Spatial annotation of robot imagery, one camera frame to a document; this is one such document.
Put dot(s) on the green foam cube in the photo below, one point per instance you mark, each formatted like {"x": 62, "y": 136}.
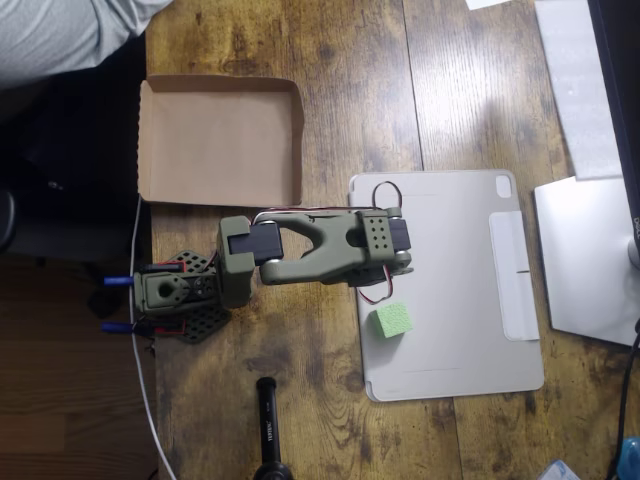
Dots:
{"x": 392, "y": 322}

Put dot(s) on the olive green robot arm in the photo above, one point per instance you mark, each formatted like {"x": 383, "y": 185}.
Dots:
{"x": 325, "y": 240}

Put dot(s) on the cardboard tray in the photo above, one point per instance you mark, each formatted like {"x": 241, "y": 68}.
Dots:
{"x": 215, "y": 145}

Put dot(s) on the tablet in beige cover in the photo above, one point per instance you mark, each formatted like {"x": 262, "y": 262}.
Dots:
{"x": 450, "y": 325}

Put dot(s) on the silver monitor stand base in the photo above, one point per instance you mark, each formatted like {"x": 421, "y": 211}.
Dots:
{"x": 585, "y": 260}

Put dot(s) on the light blue packet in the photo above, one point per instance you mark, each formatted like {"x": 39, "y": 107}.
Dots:
{"x": 560, "y": 472}

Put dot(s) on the white foam sheet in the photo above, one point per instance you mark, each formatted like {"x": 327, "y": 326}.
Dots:
{"x": 575, "y": 90}

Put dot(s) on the white paper sheet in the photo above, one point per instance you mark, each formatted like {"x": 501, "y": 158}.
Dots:
{"x": 487, "y": 3}

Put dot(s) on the blue round object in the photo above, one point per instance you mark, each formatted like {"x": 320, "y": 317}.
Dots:
{"x": 631, "y": 457}

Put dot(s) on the black monitor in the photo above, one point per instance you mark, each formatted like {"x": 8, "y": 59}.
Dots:
{"x": 620, "y": 75}

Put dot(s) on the black chair armrest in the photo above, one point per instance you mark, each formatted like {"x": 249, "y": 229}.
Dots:
{"x": 6, "y": 220}

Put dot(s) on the person in grey shirt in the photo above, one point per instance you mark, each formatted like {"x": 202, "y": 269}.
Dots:
{"x": 50, "y": 35}

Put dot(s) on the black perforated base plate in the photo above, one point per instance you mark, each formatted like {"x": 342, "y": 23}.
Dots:
{"x": 205, "y": 320}

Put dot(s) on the black cylindrical camera mount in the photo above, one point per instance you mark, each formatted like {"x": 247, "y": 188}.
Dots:
{"x": 270, "y": 425}

